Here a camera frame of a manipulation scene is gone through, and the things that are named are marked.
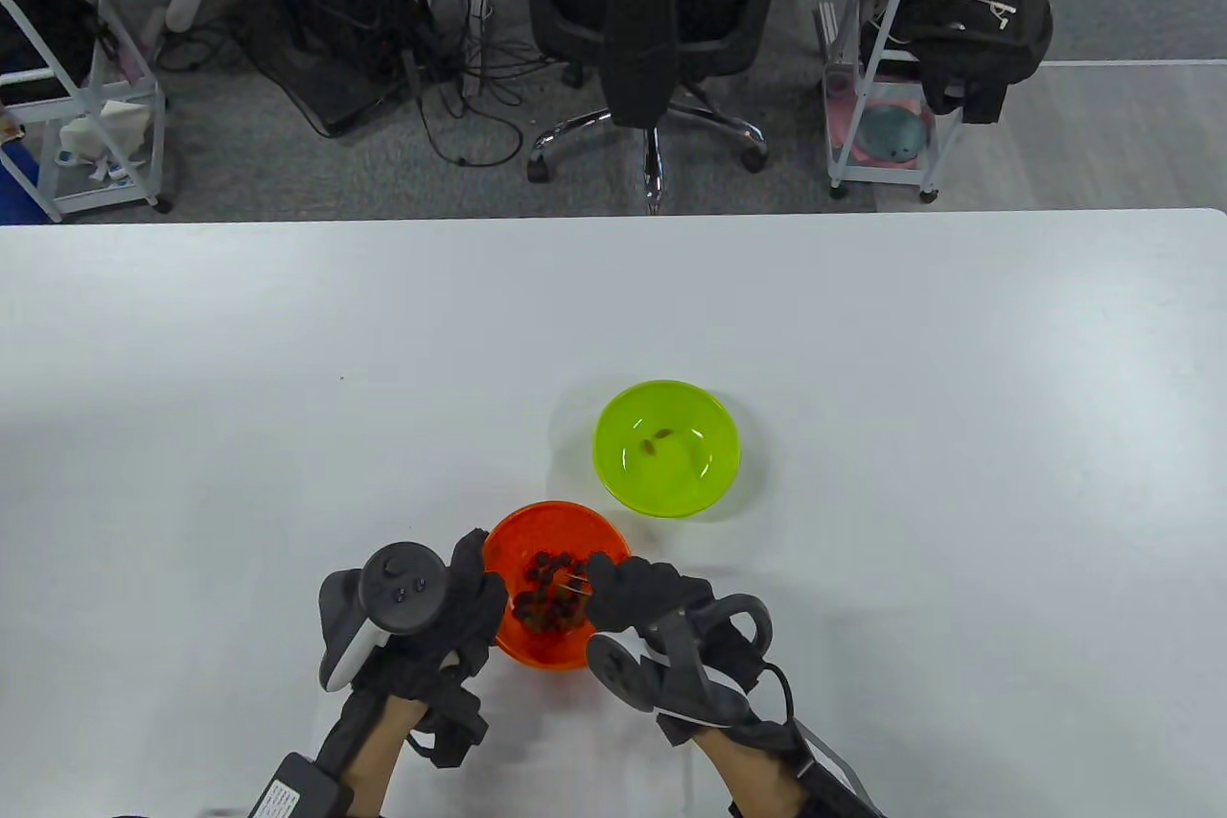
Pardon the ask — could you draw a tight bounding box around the person's left hand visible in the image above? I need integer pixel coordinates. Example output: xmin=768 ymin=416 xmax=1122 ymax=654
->
xmin=350 ymin=527 xmax=509 ymax=694

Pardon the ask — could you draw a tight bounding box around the person's right hand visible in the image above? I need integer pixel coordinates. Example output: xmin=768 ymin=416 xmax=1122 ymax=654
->
xmin=583 ymin=552 xmax=770 ymax=748

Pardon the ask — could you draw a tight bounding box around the pile of raisins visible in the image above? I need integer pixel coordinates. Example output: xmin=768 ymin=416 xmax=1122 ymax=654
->
xmin=511 ymin=551 xmax=593 ymax=637

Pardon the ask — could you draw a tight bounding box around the orange plastic bowl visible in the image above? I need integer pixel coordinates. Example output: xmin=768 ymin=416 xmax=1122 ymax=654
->
xmin=481 ymin=501 xmax=634 ymax=671

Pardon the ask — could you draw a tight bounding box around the green plastic bowl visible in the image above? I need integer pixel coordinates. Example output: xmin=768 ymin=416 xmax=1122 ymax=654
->
xmin=592 ymin=380 xmax=742 ymax=517

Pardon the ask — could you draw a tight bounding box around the person's right forearm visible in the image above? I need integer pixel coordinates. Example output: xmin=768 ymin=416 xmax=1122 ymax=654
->
xmin=695 ymin=727 xmax=806 ymax=818

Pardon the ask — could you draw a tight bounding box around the person's left forearm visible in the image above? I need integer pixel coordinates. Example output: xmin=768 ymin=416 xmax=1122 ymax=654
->
xmin=345 ymin=693 xmax=428 ymax=809

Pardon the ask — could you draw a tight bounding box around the black white left controller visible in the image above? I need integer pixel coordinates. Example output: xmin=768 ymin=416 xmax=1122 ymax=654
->
xmin=318 ymin=542 xmax=448 ymax=694

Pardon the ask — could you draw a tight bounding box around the black white controller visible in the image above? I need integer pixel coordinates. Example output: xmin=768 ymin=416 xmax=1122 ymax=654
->
xmin=318 ymin=542 xmax=448 ymax=694
xmin=585 ymin=593 xmax=797 ymax=733

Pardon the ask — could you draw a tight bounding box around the black white right controller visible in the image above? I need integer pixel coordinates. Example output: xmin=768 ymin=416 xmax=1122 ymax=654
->
xmin=585 ymin=593 xmax=797 ymax=733

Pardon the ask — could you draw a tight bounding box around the black left wrist sensor module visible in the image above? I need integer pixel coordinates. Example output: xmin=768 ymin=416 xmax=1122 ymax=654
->
xmin=407 ymin=674 xmax=487 ymax=769

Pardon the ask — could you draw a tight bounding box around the white metal cart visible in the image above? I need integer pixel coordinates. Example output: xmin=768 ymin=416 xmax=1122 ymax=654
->
xmin=0 ymin=0 xmax=175 ymax=224
xmin=822 ymin=0 xmax=1053 ymax=203

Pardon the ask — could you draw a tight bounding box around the pink tray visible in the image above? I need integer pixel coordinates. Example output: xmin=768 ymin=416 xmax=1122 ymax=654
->
xmin=826 ymin=65 xmax=936 ymax=172

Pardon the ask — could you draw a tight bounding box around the teal round lid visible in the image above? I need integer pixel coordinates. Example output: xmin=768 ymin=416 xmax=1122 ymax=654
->
xmin=856 ymin=104 xmax=933 ymax=162

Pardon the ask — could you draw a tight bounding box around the white crumpled bag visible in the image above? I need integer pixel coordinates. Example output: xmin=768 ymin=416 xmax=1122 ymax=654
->
xmin=58 ymin=99 xmax=152 ymax=184

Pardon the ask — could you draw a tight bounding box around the blue object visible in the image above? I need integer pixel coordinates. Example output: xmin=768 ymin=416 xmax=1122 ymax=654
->
xmin=0 ymin=142 xmax=44 ymax=224

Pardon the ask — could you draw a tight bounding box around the black backpack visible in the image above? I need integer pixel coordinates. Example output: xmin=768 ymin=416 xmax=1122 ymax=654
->
xmin=858 ymin=0 xmax=1055 ymax=126

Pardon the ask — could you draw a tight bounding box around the black bag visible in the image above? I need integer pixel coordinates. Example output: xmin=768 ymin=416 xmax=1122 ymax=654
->
xmin=0 ymin=0 xmax=121 ymax=105

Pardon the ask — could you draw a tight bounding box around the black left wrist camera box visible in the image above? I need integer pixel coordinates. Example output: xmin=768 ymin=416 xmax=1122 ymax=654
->
xmin=247 ymin=753 xmax=354 ymax=818

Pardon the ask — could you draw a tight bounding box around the tangle of black cables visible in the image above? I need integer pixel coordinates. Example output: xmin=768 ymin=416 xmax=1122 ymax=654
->
xmin=153 ymin=0 xmax=576 ymax=169

